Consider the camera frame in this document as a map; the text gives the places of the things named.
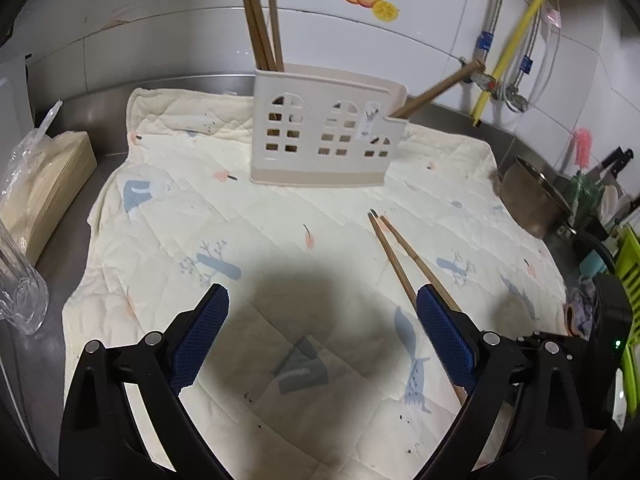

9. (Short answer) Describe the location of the pink bottle brush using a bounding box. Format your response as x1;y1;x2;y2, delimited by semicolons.
574;128;592;170

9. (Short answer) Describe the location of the black handled kitchen knife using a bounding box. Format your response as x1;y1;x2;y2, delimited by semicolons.
586;146;634;183

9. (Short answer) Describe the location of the yellow gas hose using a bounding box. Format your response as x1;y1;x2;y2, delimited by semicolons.
470;0;561;128

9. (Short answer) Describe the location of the wooden chopstick compartment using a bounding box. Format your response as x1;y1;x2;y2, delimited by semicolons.
388;60;485;119
242;0;269;70

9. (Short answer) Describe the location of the water valve red handle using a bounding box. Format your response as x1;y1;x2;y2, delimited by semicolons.
462;58;500;100

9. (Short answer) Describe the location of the wooden chopstick right compartment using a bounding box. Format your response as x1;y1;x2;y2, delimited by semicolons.
388;60;485;119

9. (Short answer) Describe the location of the cream quilted mat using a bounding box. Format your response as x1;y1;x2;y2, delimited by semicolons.
62;89;565;479

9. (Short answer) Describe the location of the stainless steel pot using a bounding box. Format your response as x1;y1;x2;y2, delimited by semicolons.
500;156;577;240

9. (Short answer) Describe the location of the clear plastic tube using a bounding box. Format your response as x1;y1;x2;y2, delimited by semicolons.
529;0;562;106

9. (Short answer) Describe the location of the wooden chopstick left compartment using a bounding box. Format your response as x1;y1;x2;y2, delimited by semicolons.
242;0;269;70

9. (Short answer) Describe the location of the chrome water valve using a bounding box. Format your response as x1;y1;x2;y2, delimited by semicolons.
503;84;529;114

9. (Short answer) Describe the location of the braided steel hose left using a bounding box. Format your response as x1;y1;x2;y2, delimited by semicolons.
470;0;511;74

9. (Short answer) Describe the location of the clear drinking glass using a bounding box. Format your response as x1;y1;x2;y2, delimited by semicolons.
0;224;49;336

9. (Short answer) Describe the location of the pack of beige napkins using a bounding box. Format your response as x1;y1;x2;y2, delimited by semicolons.
1;131;96;264

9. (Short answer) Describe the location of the beige plastic utensil holder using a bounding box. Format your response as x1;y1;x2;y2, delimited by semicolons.
250;64;408;188

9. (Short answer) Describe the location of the braided steel hose right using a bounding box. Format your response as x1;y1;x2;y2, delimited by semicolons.
512;4;545;92

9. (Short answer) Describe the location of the braided steel hose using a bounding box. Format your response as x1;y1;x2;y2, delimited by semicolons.
470;0;511;74
512;4;545;92

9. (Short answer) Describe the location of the grey purple rag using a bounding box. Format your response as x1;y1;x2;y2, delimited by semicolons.
563;278;596;340

